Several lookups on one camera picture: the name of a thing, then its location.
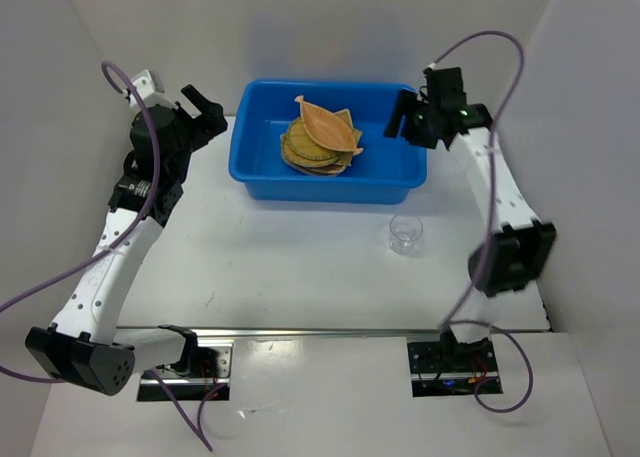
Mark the clear plastic cup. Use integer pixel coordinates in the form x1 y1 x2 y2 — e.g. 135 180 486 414
389 215 424 256

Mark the orange square woven plate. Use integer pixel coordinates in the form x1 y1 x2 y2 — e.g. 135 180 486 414
285 160 346 176

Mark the aluminium front rail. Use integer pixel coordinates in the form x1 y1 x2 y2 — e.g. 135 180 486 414
117 326 551 340

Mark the fan-shaped bamboo tray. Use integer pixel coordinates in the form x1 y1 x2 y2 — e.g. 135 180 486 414
332 109 364 168

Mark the orange fish-shaped woven dish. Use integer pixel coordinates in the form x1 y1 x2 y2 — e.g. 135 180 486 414
294 95 363 155

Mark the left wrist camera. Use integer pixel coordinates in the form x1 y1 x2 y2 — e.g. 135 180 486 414
131 69 164 100

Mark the round green-rimmed bamboo plate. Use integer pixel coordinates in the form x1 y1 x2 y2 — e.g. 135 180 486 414
285 119 340 160

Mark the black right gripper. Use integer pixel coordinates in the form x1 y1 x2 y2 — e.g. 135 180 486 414
382 88 439 149

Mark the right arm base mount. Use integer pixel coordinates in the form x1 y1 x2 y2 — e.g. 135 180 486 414
407 339 503 398

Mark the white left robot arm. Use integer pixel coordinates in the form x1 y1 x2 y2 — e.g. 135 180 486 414
25 85 228 396

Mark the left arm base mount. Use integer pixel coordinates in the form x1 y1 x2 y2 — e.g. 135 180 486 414
154 339 234 402

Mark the blue plastic bin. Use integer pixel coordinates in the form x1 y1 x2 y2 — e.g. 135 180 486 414
228 80 427 205

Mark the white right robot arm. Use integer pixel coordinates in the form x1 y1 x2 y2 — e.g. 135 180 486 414
384 65 557 370

